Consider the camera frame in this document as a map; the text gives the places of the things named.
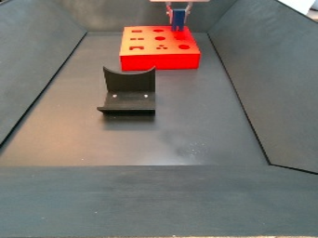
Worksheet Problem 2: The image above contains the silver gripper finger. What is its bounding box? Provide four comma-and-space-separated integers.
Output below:
165, 2, 172, 24
184, 2, 192, 22

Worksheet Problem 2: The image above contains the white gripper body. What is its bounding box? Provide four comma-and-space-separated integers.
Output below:
149, 0, 211, 3

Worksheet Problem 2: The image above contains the blue square-circle peg object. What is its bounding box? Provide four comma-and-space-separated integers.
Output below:
171, 9, 185, 32

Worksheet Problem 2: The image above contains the black curved fixture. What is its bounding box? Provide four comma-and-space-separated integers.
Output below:
97, 68, 154, 114

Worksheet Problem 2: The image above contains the red shape-hole block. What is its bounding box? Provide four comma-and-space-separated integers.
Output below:
118, 26, 201, 71

